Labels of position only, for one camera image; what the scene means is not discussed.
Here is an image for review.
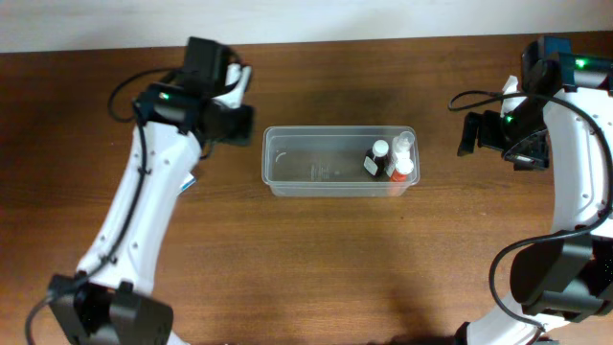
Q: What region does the white Panadol box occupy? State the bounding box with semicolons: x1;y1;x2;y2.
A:
180;173;196;194

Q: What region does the white squeeze bottle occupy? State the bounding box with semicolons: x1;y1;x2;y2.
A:
385;131;416;177

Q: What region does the orange tube white cap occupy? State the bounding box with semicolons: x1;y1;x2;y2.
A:
389;158;415;182

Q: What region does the dark brown medicine bottle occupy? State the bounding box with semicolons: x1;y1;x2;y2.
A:
363;140;389;177

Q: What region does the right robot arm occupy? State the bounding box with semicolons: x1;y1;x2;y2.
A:
454;36;612;344

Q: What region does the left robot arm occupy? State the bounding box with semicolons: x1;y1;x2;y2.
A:
42;36;255;344

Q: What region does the clear plastic container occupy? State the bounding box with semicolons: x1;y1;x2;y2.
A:
261;126;420;197

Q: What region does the right black cable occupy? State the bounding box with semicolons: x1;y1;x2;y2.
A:
447;89;613;332

